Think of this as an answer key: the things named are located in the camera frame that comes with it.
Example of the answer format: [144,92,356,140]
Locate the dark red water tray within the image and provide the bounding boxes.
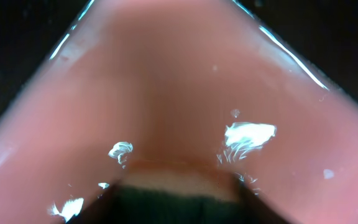
[0,1,358,223]

